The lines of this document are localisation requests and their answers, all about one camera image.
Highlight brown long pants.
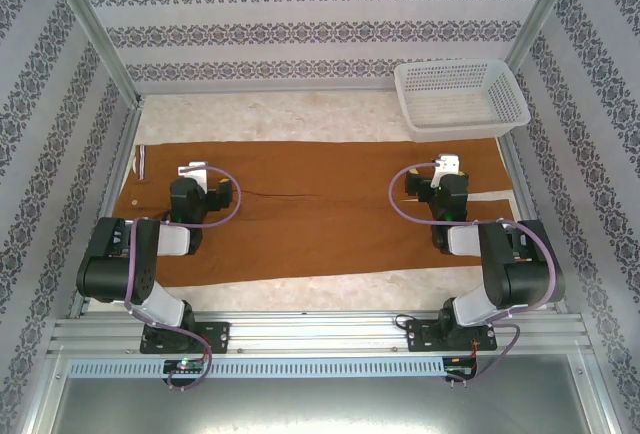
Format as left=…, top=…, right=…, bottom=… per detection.
left=110, top=137, right=514, bottom=288

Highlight white perforated plastic basket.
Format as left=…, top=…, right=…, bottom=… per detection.
left=393, top=58, right=532, bottom=144

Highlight left controller circuit board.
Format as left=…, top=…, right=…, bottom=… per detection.
left=163, top=359, right=204, bottom=375

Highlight controller circuit board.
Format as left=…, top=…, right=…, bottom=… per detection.
left=445, top=358, right=477, bottom=376
left=163, top=359, right=204, bottom=375

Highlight right controller circuit board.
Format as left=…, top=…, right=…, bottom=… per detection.
left=445, top=358, right=477, bottom=376

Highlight grey metal bottom panel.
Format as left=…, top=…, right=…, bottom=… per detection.
left=22, top=353, right=619, bottom=434

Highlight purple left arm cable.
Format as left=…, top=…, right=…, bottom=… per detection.
left=122, top=165, right=244, bottom=393

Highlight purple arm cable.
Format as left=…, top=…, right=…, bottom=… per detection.
left=389, top=163, right=565, bottom=386
left=122, top=165, right=244, bottom=393

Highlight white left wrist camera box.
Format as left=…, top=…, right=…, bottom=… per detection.
left=178, top=160, right=209, bottom=190

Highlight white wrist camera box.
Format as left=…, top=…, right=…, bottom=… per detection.
left=178, top=160, right=209, bottom=190
left=432, top=153, right=461, bottom=176

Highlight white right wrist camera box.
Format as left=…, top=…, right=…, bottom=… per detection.
left=432, top=153, right=461, bottom=176

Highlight aluminium right side rail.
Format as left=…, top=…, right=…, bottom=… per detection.
left=497, top=132, right=570, bottom=314

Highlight aluminium left side rail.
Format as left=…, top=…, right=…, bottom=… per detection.
left=68, top=98, right=146, bottom=319

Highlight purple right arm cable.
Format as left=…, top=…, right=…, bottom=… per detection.
left=389, top=163, right=565, bottom=386

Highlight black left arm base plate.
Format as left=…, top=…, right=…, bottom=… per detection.
left=139, top=321, right=232, bottom=356

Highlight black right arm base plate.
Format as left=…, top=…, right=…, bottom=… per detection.
left=405, top=318, right=499, bottom=354

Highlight aluminium mounting rail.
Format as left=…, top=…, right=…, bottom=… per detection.
left=47, top=310, right=587, bottom=356

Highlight grey slotted cable duct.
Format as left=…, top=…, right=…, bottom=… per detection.
left=66, top=357, right=447, bottom=379

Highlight aluminium left frame post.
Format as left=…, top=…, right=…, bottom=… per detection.
left=41, top=0, right=145, bottom=111

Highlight aluminium frame post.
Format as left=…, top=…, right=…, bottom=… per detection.
left=503, top=0, right=585, bottom=76
left=41, top=0, right=145, bottom=111

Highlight aluminium right frame post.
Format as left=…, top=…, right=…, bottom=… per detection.
left=503, top=0, right=585, bottom=76

